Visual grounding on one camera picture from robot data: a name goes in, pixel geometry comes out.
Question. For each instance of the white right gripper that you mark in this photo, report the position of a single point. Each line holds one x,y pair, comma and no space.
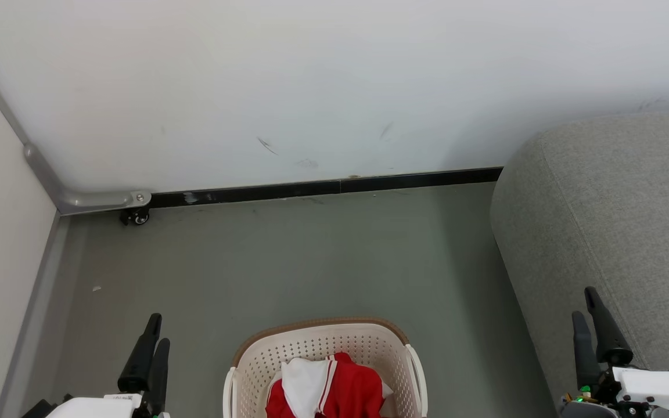
657,388

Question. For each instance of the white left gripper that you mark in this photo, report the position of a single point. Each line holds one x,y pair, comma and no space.
102,407

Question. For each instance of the red basketball jersey with lettering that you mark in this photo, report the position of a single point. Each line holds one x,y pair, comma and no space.
358,389

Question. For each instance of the grey fabric sofa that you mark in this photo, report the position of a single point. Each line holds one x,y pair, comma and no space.
601,220

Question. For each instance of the small black caster wheel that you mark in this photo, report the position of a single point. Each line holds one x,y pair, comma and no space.
136,217

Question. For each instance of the cream perforated laundry basket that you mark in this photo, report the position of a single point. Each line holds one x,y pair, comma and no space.
311,342

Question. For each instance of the black baseboard strip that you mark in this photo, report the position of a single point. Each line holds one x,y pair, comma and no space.
369,184

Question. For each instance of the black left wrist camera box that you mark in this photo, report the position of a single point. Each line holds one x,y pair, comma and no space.
37,410

